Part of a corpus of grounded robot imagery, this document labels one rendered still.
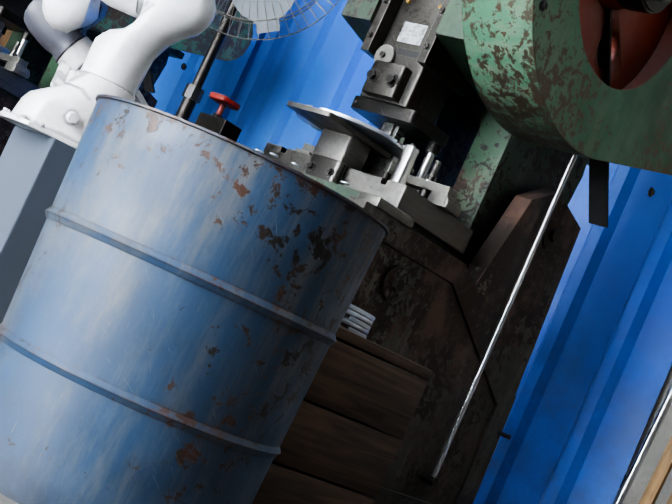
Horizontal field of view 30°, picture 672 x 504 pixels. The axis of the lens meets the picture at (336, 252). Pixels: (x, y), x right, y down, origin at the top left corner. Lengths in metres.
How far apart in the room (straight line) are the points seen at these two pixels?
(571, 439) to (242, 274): 2.40
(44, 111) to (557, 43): 1.03
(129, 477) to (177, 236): 0.28
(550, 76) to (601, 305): 1.37
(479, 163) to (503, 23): 0.56
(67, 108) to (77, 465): 0.97
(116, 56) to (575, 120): 0.99
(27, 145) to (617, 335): 2.02
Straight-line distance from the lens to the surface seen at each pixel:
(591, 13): 2.84
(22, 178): 2.31
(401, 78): 2.91
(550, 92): 2.63
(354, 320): 2.10
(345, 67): 4.71
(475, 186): 3.03
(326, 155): 2.84
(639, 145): 2.99
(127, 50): 2.35
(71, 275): 1.51
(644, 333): 3.78
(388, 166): 2.90
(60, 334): 1.50
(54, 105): 2.30
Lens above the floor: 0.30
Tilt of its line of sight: 4 degrees up
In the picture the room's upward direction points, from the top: 24 degrees clockwise
